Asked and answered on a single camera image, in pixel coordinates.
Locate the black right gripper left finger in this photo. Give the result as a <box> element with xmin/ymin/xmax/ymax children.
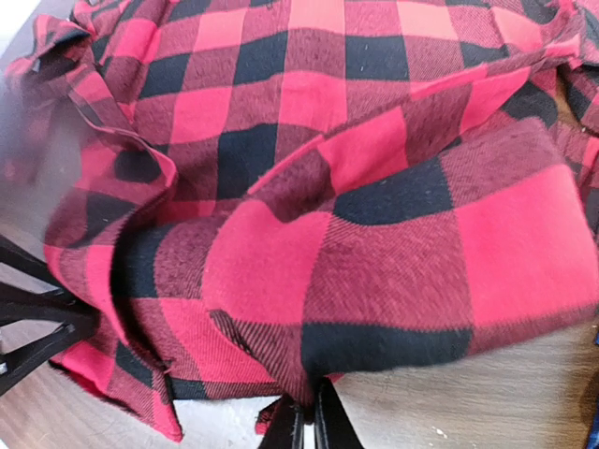
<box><xmin>258</xmin><ymin>395</ymin><xmax>304</xmax><ymax>449</ymax></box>

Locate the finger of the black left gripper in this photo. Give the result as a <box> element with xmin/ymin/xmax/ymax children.
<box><xmin>0</xmin><ymin>233</ymin><xmax>102</xmax><ymax>398</ymax></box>

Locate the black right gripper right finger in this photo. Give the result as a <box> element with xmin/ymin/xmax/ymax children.
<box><xmin>314</xmin><ymin>377</ymin><xmax>364</xmax><ymax>449</ymax></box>

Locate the red black plaid shirt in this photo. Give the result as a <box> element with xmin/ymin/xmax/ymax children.
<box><xmin>1</xmin><ymin>1</ymin><xmax>598</xmax><ymax>442</ymax></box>

